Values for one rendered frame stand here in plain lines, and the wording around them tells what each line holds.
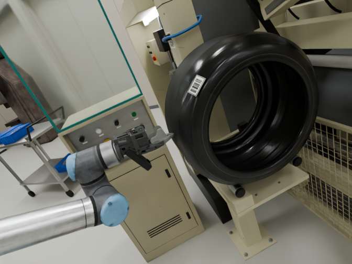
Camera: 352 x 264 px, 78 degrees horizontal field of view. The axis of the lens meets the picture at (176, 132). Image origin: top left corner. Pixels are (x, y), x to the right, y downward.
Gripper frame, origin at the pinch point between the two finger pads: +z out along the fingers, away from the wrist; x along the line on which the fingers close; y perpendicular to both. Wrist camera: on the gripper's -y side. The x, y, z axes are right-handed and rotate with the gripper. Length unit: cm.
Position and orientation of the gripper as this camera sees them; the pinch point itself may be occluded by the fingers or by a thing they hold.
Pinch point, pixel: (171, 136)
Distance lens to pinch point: 81.8
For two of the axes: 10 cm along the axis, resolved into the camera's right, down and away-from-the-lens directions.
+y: -2.5, -8.8, -4.1
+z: 9.3, -3.4, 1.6
